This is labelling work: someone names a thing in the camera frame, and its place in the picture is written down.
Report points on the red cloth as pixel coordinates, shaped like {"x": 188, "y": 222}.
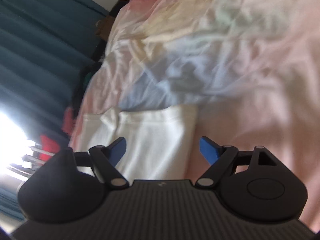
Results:
{"x": 48, "y": 147}

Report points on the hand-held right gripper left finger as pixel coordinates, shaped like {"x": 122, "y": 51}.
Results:
{"x": 118, "y": 151}

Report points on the dark framed window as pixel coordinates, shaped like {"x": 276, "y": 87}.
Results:
{"x": 12, "y": 140}

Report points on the blue curtain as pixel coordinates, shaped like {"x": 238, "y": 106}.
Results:
{"x": 37, "y": 42}

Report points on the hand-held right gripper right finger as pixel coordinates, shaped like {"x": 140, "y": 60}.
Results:
{"x": 209, "y": 151}

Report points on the brown paper bag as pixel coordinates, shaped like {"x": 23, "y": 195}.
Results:
{"x": 105, "y": 27}

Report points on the cream white garment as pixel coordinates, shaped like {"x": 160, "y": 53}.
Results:
{"x": 150, "y": 140}

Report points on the pastel bed sheet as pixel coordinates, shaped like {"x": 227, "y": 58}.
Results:
{"x": 237, "y": 67}

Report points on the pile of dark clothes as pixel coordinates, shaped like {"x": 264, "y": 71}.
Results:
{"x": 86, "y": 80}

